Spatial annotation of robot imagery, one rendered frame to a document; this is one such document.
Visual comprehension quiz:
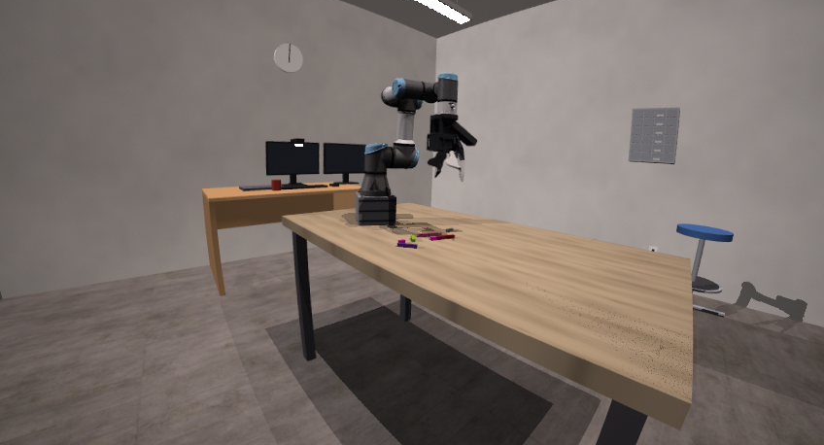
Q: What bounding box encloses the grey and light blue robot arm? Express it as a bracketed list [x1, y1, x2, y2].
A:
[360, 73, 477, 196]

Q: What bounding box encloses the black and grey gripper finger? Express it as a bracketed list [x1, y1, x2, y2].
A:
[428, 152, 447, 178]
[446, 139, 464, 181]

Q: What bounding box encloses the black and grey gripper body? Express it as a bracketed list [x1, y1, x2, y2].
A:
[427, 114, 460, 154]

